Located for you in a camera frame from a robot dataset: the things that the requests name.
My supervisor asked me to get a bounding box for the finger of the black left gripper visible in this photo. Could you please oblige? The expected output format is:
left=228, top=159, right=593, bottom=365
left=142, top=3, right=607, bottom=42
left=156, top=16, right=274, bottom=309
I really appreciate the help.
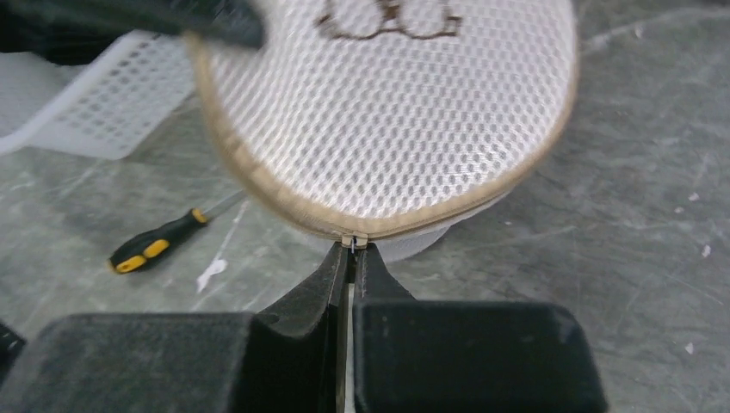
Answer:
left=4, top=0, right=266, bottom=49

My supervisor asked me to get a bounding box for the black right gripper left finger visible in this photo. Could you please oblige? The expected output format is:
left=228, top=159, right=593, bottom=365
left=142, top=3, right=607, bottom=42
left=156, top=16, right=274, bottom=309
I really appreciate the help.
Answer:
left=1, top=244, right=350, bottom=412

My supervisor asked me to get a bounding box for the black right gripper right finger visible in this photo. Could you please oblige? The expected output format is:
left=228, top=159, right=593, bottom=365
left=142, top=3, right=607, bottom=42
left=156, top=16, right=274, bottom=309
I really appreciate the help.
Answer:
left=353, top=245, right=608, bottom=412

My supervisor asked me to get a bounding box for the white mesh laundry bag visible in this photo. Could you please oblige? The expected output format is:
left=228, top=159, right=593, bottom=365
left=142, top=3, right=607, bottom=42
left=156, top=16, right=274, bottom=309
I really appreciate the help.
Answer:
left=186, top=1, right=580, bottom=260

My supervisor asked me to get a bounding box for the white plastic basket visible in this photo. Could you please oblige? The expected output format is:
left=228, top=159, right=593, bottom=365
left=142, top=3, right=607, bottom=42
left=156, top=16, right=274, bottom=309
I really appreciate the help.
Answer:
left=1, top=32, right=194, bottom=160

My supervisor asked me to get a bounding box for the small yellow black screwdriver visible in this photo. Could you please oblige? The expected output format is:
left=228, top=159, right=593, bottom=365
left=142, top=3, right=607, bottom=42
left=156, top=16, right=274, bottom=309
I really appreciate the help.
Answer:
left=107, top=190, right=245, bottom=274

